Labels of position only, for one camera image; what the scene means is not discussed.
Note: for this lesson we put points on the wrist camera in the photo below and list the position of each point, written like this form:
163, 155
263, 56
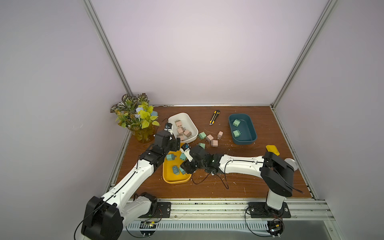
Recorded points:
169, 128
185, 149

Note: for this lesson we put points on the yellow storage box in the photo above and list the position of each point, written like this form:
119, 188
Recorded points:
168, 175

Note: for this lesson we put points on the green plug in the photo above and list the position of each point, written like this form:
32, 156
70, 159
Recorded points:
236, 122
202, 145
236, 133
202, 135

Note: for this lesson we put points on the metal tin can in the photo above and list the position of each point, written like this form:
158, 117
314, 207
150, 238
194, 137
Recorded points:
292, 163

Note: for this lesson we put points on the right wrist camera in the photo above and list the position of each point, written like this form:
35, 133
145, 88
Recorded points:
185, 149

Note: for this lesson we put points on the light teal plug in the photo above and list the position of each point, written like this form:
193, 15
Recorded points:
170, 157

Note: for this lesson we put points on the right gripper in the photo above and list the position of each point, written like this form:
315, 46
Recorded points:
190, 164

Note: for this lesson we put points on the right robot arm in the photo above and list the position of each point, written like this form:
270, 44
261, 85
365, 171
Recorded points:
277, 173

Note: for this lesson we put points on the potted green plant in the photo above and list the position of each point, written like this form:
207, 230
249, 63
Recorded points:
137, 115

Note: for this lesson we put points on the teal storage box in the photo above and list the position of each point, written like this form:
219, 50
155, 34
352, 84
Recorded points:
249, 135

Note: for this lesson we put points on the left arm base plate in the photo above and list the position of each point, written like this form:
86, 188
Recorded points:
159, 210

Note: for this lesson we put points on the yellow black utility knife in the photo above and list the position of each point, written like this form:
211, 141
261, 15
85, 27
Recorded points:
214, 117

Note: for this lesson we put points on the yellow toy shovel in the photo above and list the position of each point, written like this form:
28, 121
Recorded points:
273, 149

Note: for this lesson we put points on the green plug top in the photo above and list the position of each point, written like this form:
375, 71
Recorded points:
202, 135

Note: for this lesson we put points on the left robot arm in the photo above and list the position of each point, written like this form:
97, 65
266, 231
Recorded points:
106, 216

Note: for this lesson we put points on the white storage box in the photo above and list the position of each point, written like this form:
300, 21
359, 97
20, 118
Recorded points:
187, 125

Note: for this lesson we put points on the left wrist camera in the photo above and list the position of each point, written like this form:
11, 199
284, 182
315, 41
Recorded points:
169, 128

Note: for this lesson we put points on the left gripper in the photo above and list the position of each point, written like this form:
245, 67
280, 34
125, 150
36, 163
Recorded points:
176, 144

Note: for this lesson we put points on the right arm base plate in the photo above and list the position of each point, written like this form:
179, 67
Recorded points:
262, 211

